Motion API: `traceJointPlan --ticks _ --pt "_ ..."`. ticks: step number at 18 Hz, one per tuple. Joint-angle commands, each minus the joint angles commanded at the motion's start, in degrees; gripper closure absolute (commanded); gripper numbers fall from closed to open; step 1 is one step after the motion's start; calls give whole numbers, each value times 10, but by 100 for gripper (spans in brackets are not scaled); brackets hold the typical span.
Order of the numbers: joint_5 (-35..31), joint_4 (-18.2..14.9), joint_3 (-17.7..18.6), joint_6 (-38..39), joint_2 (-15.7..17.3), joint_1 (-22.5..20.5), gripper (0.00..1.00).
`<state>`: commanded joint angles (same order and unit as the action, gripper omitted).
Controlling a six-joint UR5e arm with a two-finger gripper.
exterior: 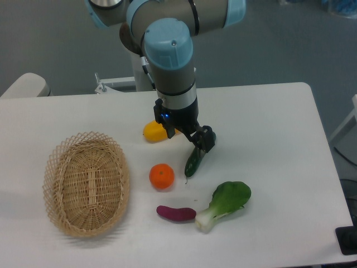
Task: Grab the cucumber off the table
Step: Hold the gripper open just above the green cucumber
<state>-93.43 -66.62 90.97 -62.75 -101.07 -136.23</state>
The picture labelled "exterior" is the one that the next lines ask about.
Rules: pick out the green bok choy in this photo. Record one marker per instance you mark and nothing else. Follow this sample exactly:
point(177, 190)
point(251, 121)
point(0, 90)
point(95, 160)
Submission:
point(227, 198)

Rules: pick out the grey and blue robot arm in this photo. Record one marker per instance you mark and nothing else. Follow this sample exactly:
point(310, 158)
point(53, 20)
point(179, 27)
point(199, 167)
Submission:
point(162, 32)

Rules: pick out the woven wicker basket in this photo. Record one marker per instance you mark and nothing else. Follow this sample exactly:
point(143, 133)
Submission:
point(86, 184)

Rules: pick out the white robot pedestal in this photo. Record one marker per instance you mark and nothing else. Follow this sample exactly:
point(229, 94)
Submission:
point(140, 81)

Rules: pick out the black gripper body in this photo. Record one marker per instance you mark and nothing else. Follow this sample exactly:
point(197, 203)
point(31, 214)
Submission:
point(184, 120)

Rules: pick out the white chair armrest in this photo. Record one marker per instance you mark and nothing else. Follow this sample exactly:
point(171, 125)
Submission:
point(28, 85)

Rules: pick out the orange mandarin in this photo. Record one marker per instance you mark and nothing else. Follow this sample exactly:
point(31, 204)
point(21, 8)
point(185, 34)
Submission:
point(161, 176)

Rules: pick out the blue plastic bag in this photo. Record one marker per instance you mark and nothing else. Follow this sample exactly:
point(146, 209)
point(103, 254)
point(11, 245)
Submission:
point(341, 8)

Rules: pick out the green cucumber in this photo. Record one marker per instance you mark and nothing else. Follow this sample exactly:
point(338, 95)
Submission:
point(193, 162)

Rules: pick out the purple sweet potato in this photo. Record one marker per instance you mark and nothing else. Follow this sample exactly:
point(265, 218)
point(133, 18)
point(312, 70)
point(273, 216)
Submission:
point(176, 214)

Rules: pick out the yellow mango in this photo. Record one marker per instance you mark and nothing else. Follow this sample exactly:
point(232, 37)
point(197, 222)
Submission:
point(154, 132)

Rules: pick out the white furniture at right edge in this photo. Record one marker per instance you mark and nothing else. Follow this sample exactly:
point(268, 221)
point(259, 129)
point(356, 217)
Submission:
point(345, 126)

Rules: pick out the black device at table edge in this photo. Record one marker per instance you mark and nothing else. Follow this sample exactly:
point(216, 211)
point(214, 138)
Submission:
point(346, 237)

